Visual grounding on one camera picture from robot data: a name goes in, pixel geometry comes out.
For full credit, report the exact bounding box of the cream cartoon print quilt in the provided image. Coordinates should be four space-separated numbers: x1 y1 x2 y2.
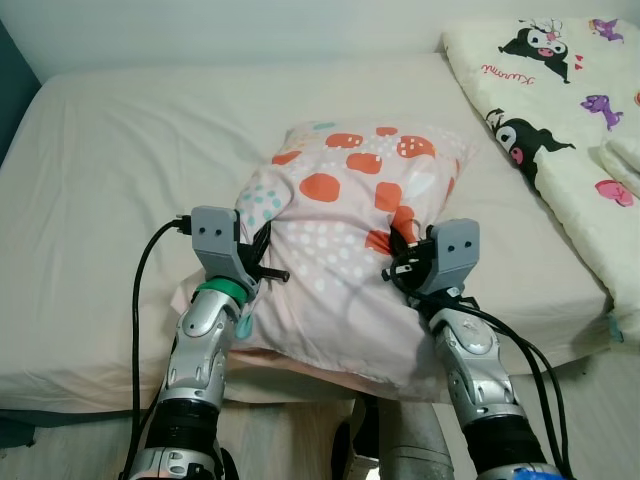
442 15 640 346

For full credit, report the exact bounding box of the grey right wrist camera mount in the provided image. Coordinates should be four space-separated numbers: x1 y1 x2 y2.
428 218 481 296

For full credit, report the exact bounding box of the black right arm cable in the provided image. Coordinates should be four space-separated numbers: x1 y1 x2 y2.
383 255 573 480

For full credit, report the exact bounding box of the grey right robot leg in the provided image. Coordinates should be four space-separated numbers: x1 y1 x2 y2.
335 395 456 480

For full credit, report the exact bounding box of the pink patterned pillow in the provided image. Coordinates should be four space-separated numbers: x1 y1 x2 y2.
172 120 476 403

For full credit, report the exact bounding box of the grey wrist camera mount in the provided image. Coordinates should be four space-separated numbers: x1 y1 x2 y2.
428 218 481 296
190 205 259 291

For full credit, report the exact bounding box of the beige sheeted mattress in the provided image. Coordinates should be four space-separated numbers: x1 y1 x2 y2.
0 50 640 416

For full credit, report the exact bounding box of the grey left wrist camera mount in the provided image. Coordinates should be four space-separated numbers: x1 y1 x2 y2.
190 205 259 291

